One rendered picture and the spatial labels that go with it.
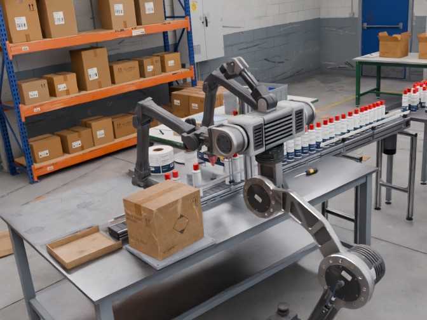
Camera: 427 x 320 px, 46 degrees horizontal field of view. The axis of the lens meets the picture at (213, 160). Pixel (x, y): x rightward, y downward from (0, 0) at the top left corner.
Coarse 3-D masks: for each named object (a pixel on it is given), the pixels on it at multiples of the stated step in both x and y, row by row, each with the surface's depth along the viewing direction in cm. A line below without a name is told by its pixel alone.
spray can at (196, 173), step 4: (196, 164) 298; (196, 168) 298; (192, 172) 300; (196, 172) 298; (200, 172) 300; (196, 176) 299; (200, 176) 300; (196, 180) 300; (200, 180) 301; (196, 184) 300; (200, 184) 301; (200, 188) 302; (200, 192) 303; (200, 196) 303
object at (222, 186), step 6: (306, 156) 357; (288, 162) 349; (294, 162) 349; (216, 186) 318; (222, 186) 317; (228, 186) 316; (204, 192) 310; (210, 192) 309; (216, 192) 308; (114, 228) 273; (120, 228) 272; (126, 228) 272
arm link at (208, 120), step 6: (204, 84) 273; (204, 90) 276; (210, 90) 276; (216, 90) 280; (210, 96) 281; (204, 102) 289; (210, 102) 285; (204, 108) 292; (210, 108) 288; (204, 114) 296; (210, 114) 293; (204, 120) 299; (210, 120) 297
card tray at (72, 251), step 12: (96, 228) 280; (60, 240) 268; (72, 240) 272; (84, 240) 272; (96, 240) 271; (108, 240) 270; (48, 252) 263; (60, 252) 262; (72, 252) 261; (84, 252) 260; (96, 252) 253; (108, 252) 258; (72, 264) 246
